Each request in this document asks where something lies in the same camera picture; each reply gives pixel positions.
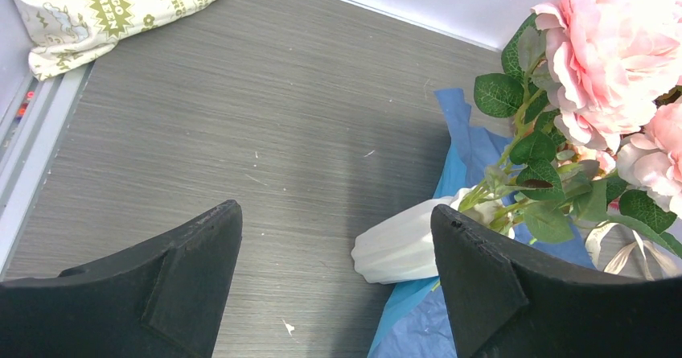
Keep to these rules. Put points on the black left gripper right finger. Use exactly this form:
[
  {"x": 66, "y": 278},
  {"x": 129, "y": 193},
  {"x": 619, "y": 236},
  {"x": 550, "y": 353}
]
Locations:
[{"x": 507, "y": 299}]

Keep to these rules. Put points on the white ribbed vase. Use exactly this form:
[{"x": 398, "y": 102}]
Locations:
[{"x": 401, "y": 249}]

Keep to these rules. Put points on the blue wrapping paper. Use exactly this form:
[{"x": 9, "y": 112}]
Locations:
[{"x": 414, "y": 322}]

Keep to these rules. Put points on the pink flower stem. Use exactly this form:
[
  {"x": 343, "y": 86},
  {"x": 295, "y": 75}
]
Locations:
[
  {"x": 608, "y": 62},
  {"x": 557, "y": 183}
]

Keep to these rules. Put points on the patterned cream cloth bag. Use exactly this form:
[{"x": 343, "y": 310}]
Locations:
[{"x": 67, "y": 34}]

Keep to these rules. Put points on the beige printed ribbon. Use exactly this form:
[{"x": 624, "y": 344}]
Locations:
[{"x": 653, "y": 261}]

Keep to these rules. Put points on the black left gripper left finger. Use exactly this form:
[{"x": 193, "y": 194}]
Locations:
[{"x": 164, "y": 297}]

